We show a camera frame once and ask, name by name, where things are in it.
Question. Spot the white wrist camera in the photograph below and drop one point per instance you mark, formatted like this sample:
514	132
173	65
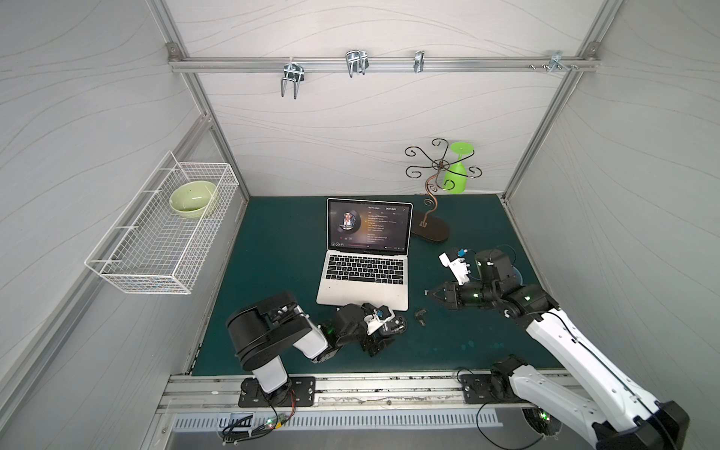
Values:
376	317
454	260

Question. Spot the aluminium top rail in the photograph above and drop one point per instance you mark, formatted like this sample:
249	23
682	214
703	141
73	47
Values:
377	64

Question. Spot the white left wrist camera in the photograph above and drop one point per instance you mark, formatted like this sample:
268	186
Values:
376	317

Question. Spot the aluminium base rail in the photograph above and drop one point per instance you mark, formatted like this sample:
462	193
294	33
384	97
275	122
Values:
332	392

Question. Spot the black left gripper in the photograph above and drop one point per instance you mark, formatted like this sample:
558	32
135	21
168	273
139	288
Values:
380	336

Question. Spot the metal double hook middle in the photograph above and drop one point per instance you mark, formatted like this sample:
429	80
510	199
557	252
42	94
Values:
357	62

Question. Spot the white wire basket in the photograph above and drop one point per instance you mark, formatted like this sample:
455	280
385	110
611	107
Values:
150	249

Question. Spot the green ceramic bowl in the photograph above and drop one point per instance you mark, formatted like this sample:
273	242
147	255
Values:
194	200

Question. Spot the black mouse battery cover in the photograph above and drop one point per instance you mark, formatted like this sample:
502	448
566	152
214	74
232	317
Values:
419	315

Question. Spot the aluminium frame post left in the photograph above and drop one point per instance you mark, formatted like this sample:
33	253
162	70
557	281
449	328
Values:
178	51

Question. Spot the green plastic goblet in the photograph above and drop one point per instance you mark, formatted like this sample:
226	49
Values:
456	176

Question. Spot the white slotted cable duct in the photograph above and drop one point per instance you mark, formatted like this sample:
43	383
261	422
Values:
387	420

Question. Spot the aluminium frame post right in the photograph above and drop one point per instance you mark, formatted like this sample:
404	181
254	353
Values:
588	50

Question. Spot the metal single hook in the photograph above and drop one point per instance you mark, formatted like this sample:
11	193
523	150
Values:
419	61

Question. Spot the metal hook right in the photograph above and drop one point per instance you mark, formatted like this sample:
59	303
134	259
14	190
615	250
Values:
555	64

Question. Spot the aluminium frame post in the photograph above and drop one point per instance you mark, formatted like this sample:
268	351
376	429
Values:
588	50
178	51

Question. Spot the black wireless mouse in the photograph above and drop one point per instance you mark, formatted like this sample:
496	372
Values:
396	326

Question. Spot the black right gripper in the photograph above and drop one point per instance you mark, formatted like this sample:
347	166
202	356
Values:
457	294

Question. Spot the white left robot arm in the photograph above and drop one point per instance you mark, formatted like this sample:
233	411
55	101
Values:
262	332

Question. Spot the metal double hook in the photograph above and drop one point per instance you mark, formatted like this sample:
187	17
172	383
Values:
357	62
293	75

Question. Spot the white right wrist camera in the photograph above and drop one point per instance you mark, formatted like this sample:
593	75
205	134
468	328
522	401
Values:
454	260

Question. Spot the metal double hook left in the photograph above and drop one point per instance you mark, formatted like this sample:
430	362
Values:
293	75

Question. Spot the silver laptop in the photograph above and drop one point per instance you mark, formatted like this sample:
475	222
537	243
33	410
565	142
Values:
367	248

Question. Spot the brown copper cup holder stand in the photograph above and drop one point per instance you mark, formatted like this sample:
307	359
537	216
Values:
424	224

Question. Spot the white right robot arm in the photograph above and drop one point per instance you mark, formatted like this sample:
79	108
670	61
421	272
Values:
614	413

